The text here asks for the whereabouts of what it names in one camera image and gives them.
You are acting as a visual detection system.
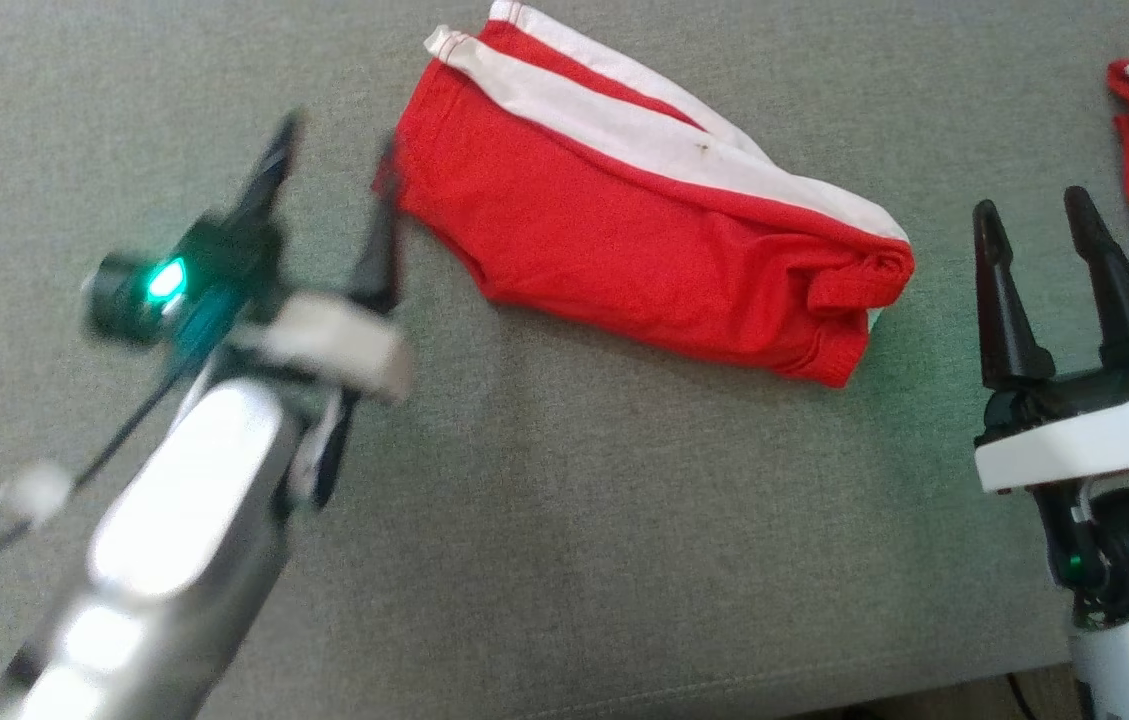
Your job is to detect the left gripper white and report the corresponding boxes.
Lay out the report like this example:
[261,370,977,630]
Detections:
[82,108,415,403]

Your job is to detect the red shorts with white stripe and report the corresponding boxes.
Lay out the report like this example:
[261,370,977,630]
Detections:
[372,0,917,389]

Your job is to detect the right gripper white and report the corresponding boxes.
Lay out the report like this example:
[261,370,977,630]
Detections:
[971,186,1129,628]

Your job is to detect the grey sofa seat cushion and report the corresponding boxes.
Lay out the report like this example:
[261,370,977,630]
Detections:
[0,0,1129,720]

